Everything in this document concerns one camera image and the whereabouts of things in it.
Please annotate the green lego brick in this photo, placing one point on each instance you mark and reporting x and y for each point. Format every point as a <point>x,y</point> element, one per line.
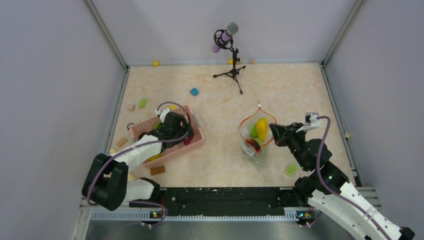
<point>290,170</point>

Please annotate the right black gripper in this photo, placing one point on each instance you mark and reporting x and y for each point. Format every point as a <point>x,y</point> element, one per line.
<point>281,133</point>

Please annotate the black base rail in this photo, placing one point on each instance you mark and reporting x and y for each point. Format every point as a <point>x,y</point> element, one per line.
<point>228,201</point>

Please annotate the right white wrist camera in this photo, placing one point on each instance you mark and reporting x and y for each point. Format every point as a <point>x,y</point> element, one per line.
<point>312,122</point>

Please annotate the green block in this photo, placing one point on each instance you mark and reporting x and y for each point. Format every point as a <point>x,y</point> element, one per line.
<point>142,103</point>

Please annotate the clear zip top bag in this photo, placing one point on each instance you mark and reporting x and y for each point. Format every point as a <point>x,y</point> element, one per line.
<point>244,129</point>

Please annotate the green cabbage toy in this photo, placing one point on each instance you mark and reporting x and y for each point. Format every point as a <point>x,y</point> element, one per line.
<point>258,144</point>

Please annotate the dark red sweet potato toy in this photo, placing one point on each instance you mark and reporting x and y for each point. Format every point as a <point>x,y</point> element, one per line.
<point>188,139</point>

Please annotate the brown bear chocolate toy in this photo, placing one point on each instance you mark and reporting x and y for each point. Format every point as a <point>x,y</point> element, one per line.
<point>250,142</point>

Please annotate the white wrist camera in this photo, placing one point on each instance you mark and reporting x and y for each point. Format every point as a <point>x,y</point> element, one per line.
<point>312,122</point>
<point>161,114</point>

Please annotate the light green lime toy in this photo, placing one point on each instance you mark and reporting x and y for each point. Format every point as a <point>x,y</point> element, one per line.
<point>253,133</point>

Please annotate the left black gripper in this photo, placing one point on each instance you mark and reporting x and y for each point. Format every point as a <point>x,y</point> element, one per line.
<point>185,129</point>

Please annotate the blue block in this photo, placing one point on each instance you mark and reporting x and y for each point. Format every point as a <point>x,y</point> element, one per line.
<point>194,91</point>

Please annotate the wooden rectangular block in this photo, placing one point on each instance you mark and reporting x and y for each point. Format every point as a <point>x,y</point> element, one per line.
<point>121,142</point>

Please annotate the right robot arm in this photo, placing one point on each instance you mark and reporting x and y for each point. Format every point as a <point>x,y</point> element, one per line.
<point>330,191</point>

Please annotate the yellow mango toy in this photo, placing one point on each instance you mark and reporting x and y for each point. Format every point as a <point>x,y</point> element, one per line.
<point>262,128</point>

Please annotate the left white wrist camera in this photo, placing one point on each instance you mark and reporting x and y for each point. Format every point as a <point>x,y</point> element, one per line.
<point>161,114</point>

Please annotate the small wooden cube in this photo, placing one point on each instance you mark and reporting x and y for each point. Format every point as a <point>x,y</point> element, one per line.
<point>130,107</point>

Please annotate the pink plastic basket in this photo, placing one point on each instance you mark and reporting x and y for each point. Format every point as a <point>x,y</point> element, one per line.
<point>176,151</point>

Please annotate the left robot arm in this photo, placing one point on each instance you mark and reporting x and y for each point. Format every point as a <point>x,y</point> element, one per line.
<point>106,182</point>

